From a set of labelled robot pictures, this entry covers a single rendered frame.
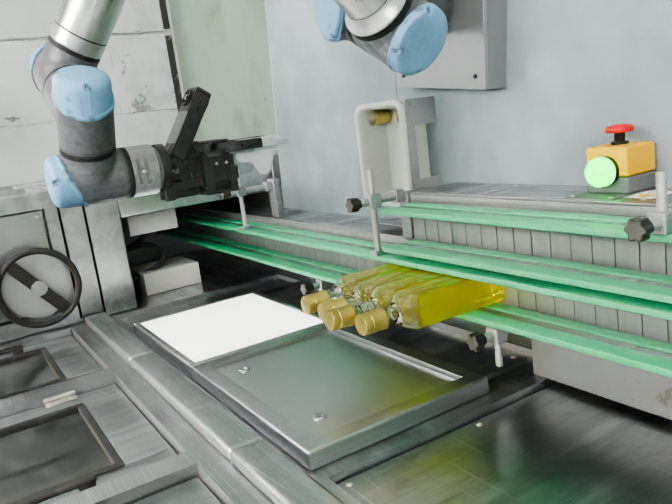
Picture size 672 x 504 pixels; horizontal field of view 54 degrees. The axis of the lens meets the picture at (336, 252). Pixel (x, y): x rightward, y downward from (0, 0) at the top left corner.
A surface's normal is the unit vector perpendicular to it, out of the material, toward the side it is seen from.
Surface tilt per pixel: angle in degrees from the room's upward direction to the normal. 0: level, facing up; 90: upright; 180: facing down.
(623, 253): 0
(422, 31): 95
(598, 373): 0
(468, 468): 91
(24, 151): 90
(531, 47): 0
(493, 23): 90
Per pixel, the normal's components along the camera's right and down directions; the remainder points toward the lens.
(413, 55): 0.58, 0.59
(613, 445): -0.14, -0.97
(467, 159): -0.84, 0.22
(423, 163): 0.53, 0.11
